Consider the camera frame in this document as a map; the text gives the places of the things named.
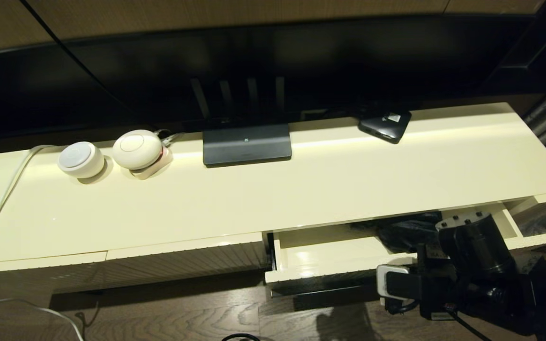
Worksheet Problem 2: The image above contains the black umbrella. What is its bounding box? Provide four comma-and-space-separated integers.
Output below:
349, 213, 444, 254

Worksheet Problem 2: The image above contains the cream drawer with black handle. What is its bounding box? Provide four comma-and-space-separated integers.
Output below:
264, 203, 546, 311

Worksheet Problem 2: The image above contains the small black set-top box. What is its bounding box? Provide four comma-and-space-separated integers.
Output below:
358, 110, 413, 144

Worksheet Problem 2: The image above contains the dark grey antenna router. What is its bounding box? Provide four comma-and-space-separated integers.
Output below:
190, 77, 293, 167

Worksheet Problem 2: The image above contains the black flat television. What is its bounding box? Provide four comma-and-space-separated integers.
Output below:
0, 17, 539, 143

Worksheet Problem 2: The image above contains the beige device base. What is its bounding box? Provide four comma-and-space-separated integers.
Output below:
130, 148, 175, 181

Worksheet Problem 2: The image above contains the large white round device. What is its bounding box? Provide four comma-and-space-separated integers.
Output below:
112, 130, 164, 171

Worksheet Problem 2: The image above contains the small white round speaker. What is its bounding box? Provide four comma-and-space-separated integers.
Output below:
57, 142, 106, 179

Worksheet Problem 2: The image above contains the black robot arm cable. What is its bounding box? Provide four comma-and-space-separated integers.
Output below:
446, 308, 491, 341

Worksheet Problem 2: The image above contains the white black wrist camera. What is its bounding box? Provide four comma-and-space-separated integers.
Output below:
376, 264, 423, 304

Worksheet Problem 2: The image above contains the grey thin cable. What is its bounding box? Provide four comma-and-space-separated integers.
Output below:
157, 129, 186, 147

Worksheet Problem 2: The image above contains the white floor cable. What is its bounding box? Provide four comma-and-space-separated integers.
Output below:
0, 297, 86, 341

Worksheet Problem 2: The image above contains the white power cable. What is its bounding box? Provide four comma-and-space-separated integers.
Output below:
0, 145, 60, 263

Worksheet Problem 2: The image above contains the thin black hanging cable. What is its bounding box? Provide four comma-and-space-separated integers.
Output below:
19, 0, 148, 125

